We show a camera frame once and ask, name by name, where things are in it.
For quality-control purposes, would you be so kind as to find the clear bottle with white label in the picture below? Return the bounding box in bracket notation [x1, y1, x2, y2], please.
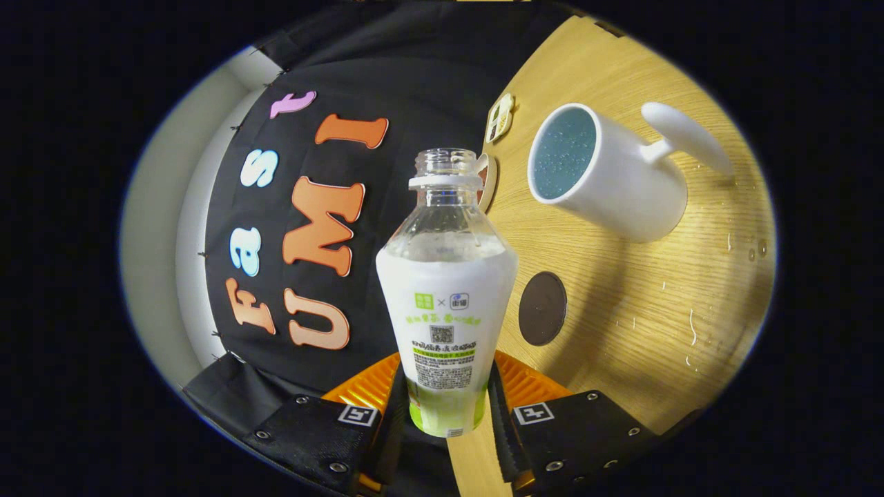
[376, 148, 519, 438]

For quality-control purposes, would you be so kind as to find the wooden table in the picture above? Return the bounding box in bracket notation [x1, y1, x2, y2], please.
[445, 14, 778, 497]

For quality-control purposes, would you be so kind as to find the white cup with handle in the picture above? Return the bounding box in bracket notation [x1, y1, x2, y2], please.
[528, 102, 734, 244]

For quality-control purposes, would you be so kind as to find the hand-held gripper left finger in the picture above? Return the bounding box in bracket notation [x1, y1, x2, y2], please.
[252, 352, 409, 497]

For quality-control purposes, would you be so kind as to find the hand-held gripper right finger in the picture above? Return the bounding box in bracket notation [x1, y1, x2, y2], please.
[487, 351, 660, 497]

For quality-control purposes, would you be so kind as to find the black backdrop cloth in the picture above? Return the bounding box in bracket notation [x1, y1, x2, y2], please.
[181, 0, 574, 497]

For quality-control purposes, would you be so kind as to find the white round plate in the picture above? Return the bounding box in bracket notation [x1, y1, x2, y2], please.
[477, 153, 499, 213]

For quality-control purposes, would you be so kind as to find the dark brown round coaster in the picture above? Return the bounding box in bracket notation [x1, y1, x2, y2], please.
[518, 271, 568, 347]

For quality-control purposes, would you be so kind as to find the white divided dish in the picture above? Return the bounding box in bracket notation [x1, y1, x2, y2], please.
[486, 93, 515, 144]

